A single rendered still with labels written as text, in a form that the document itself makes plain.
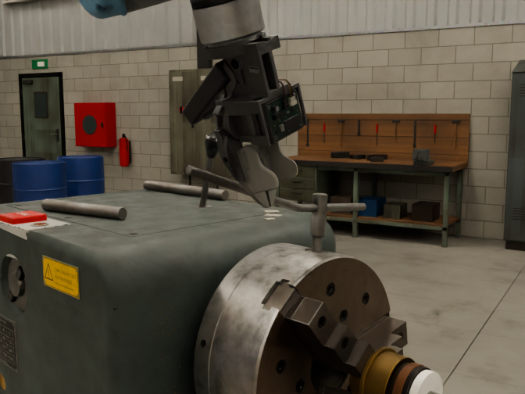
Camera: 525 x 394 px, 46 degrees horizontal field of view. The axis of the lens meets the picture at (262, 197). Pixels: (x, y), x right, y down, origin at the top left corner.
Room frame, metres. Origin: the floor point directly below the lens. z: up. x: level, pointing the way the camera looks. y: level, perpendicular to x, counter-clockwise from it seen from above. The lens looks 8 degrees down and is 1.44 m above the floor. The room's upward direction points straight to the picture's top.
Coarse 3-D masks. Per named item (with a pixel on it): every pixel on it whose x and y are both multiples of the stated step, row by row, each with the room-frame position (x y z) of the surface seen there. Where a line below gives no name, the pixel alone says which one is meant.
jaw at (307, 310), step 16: (288, 288) 0.79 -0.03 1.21; (272, 304) 0.78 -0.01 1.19; (288, 304) 0.78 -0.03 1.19; (304, 304) 0.78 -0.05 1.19; (320, 304) 0.76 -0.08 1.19; (288, 320) 0.77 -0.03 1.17; (304, 320) 0.75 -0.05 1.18; (320, 320) 0.77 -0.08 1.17; (304, 336) 0.78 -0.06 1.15; (320, 336) 0.76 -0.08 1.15; (336, 336) 0.77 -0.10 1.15; (352, 336) 0.78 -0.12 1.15; (320, 352) 0.78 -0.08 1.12; (336, 352) 0.75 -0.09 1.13; (352, 352) 0.77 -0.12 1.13; (368, 352) 0.77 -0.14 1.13; (336, 368) 0.79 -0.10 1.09; (352, 368) 0.76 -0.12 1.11
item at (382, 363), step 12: (384, 348) 0.79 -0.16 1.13; (372, 360) 0.77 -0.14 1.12; (384, 360) 0.76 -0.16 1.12; (396, 360) 0.76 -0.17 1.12; (408, 360) 0.77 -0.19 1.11; (372, 372) 0.76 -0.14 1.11; (384, 372) 0.75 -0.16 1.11; (396, 372) 0.75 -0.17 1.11; (408, 372) 0.74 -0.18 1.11; (360, 384) 0.75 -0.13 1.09; (372, 384) 0.75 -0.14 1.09; (384, 384) 0.74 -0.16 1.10; (396, 384) 0.73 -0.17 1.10; (408, 384) 0.72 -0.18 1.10
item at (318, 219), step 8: (312, 200) 0.89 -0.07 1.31; (320, 200) 0.88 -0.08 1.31; (320, 208) 0.88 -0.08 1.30; (312, 216) 0.88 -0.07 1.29; (320, 216) 0.88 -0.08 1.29; (312, 224) 0.88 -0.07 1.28; (320, 224) 0.88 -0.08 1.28; (312, 232) 0.88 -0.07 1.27; (320, 232) 0.88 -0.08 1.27; (312, 240) 0.89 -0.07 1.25; (320, 240) 0.88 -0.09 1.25; (312, 248) 0.88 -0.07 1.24; (320, 248) 0.88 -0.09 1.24
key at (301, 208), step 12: (192, 168) 0.74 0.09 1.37; (204, 180) 0.76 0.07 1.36; (216, 180) 0.77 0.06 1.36; (228, 180) 0.78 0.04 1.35; (240, 192) 0.79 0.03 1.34; (276, 204) 0.83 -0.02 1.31; (288, 204) 0.84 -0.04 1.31; (300, 204) 0.86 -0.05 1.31; (312, 204) 0.88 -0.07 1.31; (336, 204) 0.91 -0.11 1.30; (348, 204) 0.93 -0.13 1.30; (360, 204) 0.94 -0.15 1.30
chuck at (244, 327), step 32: (288, 256) 0.86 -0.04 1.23; (320, 256) 0.85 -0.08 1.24; (352, 256) 0.88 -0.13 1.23; (256, 288) 0.81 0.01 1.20; (320, 288) 0.82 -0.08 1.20; (352, 288) 0.88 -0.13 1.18; (224, 320) 0.80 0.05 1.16; (256, 320) 0.77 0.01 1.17; (352, 320) 0.88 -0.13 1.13; (224, 352) 0.78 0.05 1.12; (256, 352) 0.75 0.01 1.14; (288, 352) 0.78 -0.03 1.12; (224, 384) 0.77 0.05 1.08; (256, 384) 0.74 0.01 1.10; (288, 384) 0.78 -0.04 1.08
